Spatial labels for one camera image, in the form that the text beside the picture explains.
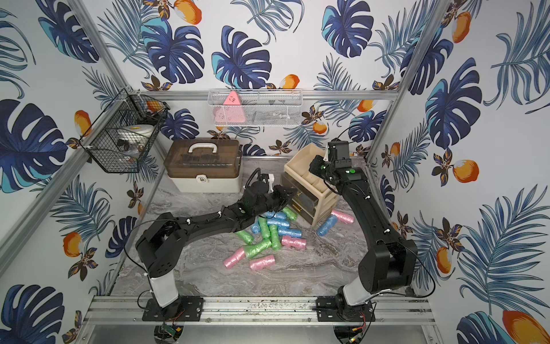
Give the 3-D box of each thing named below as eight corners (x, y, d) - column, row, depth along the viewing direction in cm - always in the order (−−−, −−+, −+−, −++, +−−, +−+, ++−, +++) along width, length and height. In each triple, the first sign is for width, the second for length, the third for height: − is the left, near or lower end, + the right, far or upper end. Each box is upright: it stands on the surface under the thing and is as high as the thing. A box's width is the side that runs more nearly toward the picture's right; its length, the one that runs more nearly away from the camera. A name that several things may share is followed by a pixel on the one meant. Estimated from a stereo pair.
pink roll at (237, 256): (227, 270, 85) (226, 268, 83) (222, 263, 87) (221, 261, 85) (247, 255, 89) (246, 253, 87) (242, 248, 91) (241, 246, 89)
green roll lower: (246, 260, 87) (245, 257, 85) (243, 249, 90) (242, 246, 88) (273, 252, 90) (273, 249, 87) (270, 241, 92) (270, 238, 90)
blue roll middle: (266, 229, 96) (266, 225, 93) (267, 221, 99) (266, 217, 96) (290, 229, 96) (290, 225, 93) (289, 221, 99) (290, 217, 96)
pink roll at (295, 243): (281, 245, 91) (281, 242, 89) (282, 237, 94) (283, 234, 91) (305, 251, 90) (306, 248, 87) (306, 242, 92) (307, 239, 90)
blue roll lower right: (277, 235, 94) (277, 232, 91) (278, 229, 96) (278, 226, 93) (301, 238, 93) (302, 235, 91) (302, 232, 95) (302, 229, 93)
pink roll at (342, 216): (329, 216, 100) (331, 213, 97) (332, 211, 102) (333, 207, 99) (352, 225, 97) (353, 222, 94) (353, 219, 99) (355, 216, 96)
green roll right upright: (272, 251, 89) (272, 249, 87) (269, 227, 96) (269, 225, 94) (281, 250, 89) (281, 248, 88) (277, 226, 96) (277, 223, 95)
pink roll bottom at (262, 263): (251, 272, 84) (250, 269, 82) (249, 263, 86) (248, 261, 84) (276, 264, 86) (276, 262, 84) (274, 256, 88) (274, 253, 86)
